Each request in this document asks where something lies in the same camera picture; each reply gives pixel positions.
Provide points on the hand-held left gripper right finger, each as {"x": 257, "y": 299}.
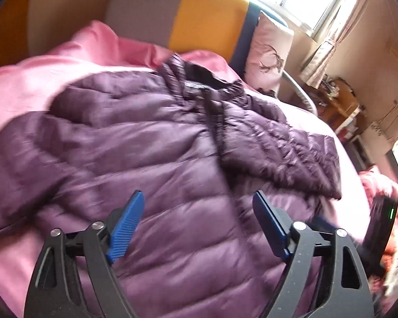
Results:
{"x": 268, "y": 222}

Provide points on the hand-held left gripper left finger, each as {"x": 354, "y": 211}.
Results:
{"x": 127, "y": 225}

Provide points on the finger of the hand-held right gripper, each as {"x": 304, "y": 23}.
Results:
{"x": 325, "y": 224}

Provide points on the purple quilted down jacket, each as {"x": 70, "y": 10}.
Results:
{"x": 152, "y": 155}

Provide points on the red floral blanket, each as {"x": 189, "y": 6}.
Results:
{"x": 384, "y": 185}

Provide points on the wooden desk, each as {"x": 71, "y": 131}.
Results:
{"x": 345, "y": 102}

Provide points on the deer print pillow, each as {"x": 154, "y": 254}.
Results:
{"x": 268, "y": 49}

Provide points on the pink duvet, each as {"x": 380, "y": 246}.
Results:
{"x": 26, "y": 79}

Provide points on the beige curtain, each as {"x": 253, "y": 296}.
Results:
{"x": 338, "y": 39}

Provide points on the grey yellow padded headboard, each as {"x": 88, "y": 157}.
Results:
{"x": 205, "y": 13}

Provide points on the orange wooden panel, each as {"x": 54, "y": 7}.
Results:
{"x": 6, "y": 33}

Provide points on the white curved rail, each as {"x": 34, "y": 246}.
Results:
{"x": 298, "y": 89}

